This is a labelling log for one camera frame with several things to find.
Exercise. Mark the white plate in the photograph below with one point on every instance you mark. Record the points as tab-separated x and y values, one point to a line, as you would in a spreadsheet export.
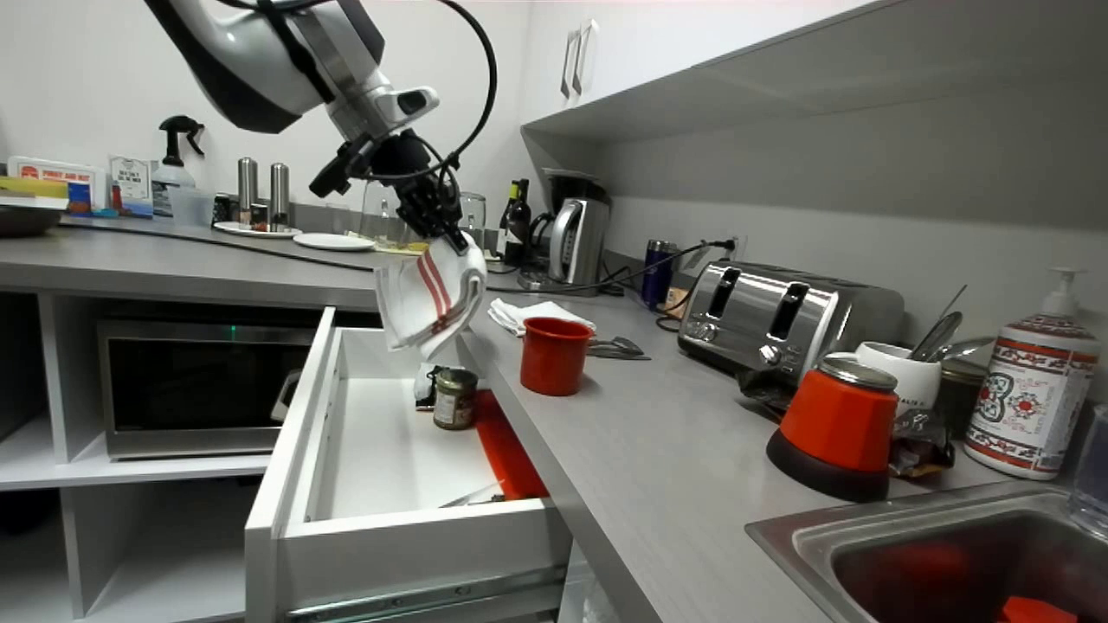
333	240

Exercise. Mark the red patterned soap dispenser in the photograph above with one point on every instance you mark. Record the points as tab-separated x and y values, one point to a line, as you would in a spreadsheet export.
1025	400

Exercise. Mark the small white saucer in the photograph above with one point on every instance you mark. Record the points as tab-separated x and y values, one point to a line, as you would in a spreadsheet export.
228	230

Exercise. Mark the white utensil mug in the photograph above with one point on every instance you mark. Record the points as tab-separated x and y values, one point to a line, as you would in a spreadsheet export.
900	376

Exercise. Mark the yellow patterned drying mat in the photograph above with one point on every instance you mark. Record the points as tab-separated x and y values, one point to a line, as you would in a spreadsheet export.
391	247

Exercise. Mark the red plastic cup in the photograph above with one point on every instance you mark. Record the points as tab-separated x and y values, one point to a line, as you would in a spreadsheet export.
555	365

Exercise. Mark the grey wall cabinet carcass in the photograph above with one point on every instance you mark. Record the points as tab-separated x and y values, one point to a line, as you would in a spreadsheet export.
866	127

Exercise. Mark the stainless steel black microwave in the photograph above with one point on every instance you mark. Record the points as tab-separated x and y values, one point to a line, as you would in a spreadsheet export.
185	386

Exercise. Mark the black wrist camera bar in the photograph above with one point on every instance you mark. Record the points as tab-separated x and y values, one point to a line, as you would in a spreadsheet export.
339	168

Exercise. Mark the dark glass bottle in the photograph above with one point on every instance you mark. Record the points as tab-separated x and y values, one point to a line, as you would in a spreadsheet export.
518	225

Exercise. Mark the metal spoon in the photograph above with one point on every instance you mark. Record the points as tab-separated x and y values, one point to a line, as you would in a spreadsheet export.
933	332

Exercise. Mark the steel shaker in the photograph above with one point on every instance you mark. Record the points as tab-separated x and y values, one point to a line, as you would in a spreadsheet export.
245	183
277	193

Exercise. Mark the white glossy cabinet door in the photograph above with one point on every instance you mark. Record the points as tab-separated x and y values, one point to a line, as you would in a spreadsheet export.
541	56
627	45

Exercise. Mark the grey flat pad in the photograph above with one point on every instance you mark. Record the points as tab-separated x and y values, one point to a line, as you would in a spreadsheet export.
618	347

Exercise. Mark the red moka pot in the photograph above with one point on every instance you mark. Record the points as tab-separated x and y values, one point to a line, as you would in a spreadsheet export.
836	426

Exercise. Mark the plain white folded towel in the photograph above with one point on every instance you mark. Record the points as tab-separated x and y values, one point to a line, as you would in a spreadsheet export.
537	311

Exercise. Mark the blue purple canister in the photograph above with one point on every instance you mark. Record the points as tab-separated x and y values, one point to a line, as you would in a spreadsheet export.
659	279

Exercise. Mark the dark shallow bowl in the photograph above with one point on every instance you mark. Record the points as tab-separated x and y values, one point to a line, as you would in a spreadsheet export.
23	217

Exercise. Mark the stainless steel sink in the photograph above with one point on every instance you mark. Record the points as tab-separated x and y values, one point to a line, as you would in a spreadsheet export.
946	572

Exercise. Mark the clear plastic bag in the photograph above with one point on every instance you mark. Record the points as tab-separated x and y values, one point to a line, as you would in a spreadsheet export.
426	299

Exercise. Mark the stainless steel electric kettle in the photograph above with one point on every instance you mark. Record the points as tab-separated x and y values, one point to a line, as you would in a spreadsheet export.
577	245

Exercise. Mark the dark glass jar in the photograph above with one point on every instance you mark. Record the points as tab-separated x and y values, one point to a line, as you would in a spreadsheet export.
959	400

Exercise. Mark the white kitchen drawer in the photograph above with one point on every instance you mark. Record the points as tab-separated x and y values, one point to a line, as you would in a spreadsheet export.
391	555

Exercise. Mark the spray bottle black trigger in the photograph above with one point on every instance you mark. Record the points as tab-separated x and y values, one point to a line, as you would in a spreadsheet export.
179	193

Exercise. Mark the stainless steel four-slot toaster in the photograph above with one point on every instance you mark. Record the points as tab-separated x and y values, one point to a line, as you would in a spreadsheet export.
749	317

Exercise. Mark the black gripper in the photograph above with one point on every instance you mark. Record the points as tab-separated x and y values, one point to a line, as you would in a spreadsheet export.
413	168

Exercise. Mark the colourful cardboard box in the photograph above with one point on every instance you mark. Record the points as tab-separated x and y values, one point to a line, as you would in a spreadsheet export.
53	179

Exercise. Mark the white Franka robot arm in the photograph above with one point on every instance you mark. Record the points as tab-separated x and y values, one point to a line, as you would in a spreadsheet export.
262	54

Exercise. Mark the small metal tin jar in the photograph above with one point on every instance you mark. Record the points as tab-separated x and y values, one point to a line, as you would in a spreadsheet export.
453	401

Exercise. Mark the white open shelf unit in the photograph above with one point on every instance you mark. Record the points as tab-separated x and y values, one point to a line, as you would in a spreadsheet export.
150	541

